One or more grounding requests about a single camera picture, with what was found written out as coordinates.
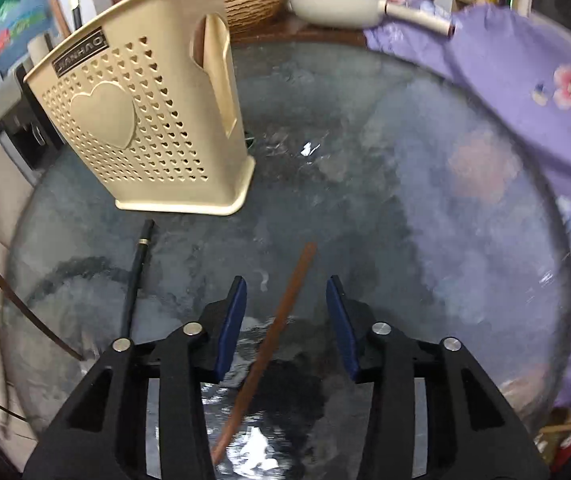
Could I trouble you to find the brown chopstick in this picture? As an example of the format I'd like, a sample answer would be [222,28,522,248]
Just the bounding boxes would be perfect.
[210,242,318,464]

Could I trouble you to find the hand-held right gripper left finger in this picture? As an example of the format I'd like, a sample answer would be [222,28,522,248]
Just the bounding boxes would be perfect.
[23,276,248,480]

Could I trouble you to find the blue water jug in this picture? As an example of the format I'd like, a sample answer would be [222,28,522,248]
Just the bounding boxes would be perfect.
[0,0,61,73]

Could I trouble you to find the woven pattern sink basin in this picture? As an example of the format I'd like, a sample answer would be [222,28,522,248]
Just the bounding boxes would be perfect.
[223,0,289,37]

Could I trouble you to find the grey water dispenser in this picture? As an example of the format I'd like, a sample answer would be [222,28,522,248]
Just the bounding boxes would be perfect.
[0,67,66,173]

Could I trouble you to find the white pan with glass lid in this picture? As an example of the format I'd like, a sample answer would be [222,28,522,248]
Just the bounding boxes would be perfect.
[288,0,459,39]

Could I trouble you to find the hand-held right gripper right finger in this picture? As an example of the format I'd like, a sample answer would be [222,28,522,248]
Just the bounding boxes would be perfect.
[326,275,550,480]

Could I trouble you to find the purple floral cloth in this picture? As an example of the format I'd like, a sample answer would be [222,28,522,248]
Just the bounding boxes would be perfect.
[363,0,571,408]

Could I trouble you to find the wooden counter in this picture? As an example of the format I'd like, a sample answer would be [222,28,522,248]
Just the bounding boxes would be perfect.
[230,10,369,48]

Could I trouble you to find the beige plastic utensil holder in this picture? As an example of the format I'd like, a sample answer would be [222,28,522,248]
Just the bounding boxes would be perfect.
[23,0,257,217]

